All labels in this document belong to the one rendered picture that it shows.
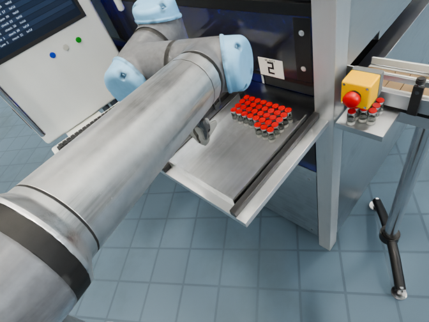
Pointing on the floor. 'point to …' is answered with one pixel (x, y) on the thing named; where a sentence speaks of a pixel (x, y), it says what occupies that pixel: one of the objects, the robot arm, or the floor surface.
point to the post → (329, 106)
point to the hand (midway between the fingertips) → (202, 143)
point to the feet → (399, 292)
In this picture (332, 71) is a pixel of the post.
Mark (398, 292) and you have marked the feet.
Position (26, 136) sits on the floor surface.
